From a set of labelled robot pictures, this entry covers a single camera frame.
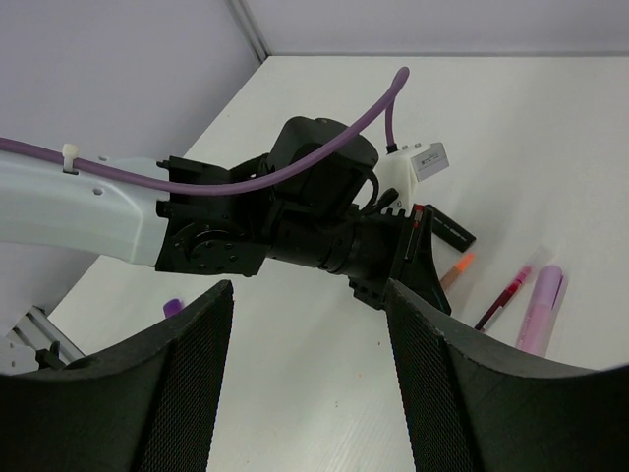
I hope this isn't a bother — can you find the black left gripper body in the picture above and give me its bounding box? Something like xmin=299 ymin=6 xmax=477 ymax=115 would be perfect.
xmin=343 ymin=206 xmax=432 ymax=310

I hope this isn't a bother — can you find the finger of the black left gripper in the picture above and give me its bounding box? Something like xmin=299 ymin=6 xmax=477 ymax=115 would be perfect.
xmin=400 ymin=206 xmax=451 ymax=315

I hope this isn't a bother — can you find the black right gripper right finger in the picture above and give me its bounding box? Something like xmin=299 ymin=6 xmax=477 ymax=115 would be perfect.
xmin=385 ymin=281 xmax=628 ymax=471

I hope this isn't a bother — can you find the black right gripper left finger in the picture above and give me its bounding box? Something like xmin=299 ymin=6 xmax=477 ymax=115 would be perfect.
xmin=1 ymin=280 xmax=234 ymax=471

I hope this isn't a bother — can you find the orange transparent pen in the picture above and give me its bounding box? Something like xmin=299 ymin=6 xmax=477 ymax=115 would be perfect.
xmin=440 ymin=252 xmax=476 ymax=291

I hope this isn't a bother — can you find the black purple highlighter pen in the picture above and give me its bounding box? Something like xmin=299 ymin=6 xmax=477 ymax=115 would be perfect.
xmin=425 ymin=205 xmax=477 ymax=253

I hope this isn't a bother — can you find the red transparent pen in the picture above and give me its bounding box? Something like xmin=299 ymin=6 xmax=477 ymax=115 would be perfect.
xmin=474 ymin=245 xmax=553 ymax=332

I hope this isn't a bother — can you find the small purple block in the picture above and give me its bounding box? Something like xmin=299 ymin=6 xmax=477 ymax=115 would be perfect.
xmin=162 ymin=298 xmax=185 ymax=319

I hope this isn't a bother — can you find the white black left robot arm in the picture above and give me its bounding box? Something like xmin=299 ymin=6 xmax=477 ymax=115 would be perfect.
xmin=1 ymin=116 xmax=451 ymax=313

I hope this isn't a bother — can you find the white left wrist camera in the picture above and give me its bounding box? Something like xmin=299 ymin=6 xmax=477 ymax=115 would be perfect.
xmin=374 ymin=142 xmax=449 ymax=213

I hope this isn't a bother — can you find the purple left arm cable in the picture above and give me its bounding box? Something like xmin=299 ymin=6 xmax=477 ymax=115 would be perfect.
xmin=0 ymin=66 xmax=411 ymax=198

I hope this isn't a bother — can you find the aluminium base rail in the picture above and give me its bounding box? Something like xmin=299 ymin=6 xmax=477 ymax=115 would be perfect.
xmin=1 ymin=307 xmax=85 ymax=376

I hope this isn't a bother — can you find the aluminium frame post left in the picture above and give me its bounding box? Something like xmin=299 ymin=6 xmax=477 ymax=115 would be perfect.
xmin=227 ymin=0 xmax=272 ymax=64

